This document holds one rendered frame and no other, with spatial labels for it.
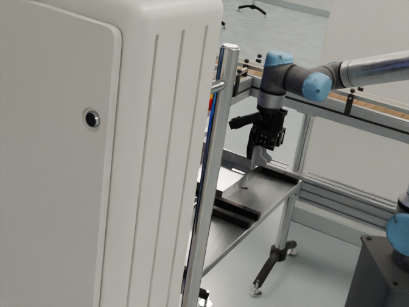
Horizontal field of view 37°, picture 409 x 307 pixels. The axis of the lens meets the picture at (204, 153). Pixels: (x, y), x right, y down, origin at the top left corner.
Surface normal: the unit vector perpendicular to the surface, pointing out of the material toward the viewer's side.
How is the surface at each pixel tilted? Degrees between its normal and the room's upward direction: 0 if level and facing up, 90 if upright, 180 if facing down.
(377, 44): 90
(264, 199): 0
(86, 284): 90
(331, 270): 0
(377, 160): 90
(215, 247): 0
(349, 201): 90
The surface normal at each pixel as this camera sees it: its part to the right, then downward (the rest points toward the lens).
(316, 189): -0.48, 0.29
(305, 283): 0.14, -0.90
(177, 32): 0.82, 0.33
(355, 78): -0.53, 0.55
